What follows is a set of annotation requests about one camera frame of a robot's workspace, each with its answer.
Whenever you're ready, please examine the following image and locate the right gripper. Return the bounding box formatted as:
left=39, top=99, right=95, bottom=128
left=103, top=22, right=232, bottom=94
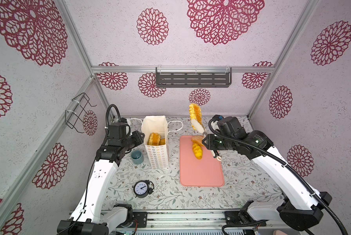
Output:
left=200, top=132, right=237, bottom=152

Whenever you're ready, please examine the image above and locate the ridged spiral bread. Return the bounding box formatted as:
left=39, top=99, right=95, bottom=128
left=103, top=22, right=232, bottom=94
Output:
left=147, top=133, right=161, bottom=146

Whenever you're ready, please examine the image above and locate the small yellow bread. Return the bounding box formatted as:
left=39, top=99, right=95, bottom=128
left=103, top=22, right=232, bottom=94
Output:
left=159, top=138, right=166, bottom=146

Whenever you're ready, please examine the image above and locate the white paper bag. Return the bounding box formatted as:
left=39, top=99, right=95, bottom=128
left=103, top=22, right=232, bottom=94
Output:
left=141, top=116, right=183, bottom=169

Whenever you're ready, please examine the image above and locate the corn-like yellow bread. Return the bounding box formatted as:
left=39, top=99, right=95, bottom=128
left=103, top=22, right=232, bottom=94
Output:
left=189, top=103, right=202, bottom=124

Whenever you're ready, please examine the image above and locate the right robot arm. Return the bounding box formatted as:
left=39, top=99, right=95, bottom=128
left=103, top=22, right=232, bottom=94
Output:
left=191, top=115, right=336, bottom=232

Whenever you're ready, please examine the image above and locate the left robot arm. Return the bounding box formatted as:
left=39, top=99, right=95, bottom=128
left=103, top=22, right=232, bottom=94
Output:
left=57, top=122, right=145, bottom=235

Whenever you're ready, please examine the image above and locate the teal cup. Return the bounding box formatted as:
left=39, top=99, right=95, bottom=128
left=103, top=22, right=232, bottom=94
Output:
left=130, top=150, right=144, bottom=165

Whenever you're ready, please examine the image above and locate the pink tray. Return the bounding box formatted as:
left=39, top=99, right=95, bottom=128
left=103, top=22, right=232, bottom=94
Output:
left=179, top=136, right=224, bottom=187

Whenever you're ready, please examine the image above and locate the black alarm clock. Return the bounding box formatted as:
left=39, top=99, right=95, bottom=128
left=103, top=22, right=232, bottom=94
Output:
left=133, top=180, right=155, bottom=198

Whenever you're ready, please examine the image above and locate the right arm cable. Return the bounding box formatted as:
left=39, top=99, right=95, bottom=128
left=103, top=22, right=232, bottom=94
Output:
left=207, top=117, right=349, bottom=235

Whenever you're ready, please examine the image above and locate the black wire rack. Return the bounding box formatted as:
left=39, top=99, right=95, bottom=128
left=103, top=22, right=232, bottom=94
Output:
left=64, top=93, right=98, bottom=136

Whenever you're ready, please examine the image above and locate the grey wall shelf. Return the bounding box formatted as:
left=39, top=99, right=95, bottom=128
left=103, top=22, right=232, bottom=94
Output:
left=155, top=68, right=232, bottom=88

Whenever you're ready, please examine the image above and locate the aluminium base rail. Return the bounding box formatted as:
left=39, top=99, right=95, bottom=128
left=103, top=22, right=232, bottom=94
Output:
left=69, top=208, right=282, bottom=233

